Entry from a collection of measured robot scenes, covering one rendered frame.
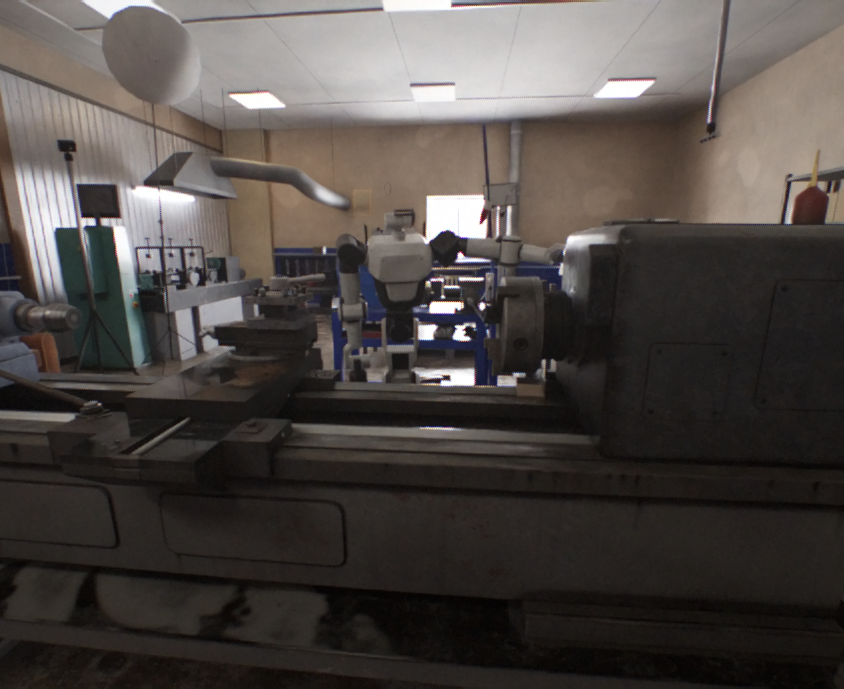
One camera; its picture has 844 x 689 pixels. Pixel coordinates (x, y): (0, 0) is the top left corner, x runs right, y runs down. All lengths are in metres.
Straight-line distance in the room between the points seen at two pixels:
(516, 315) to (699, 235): 0.39
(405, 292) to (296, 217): 7.00
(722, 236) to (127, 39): 4.52
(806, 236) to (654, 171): 7.85
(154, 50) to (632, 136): 7.03
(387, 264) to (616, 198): 7.11
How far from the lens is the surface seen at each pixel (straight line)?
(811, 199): 1.28
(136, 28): 4.81
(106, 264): 5.43
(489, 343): 1.12
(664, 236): 0.96
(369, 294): 3.13
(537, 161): 8.40
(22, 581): 1.71
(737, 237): 1.03
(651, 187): 8.86
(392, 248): 1.82
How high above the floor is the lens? 1.29
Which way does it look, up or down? 13 degrees down
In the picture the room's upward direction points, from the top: straight up
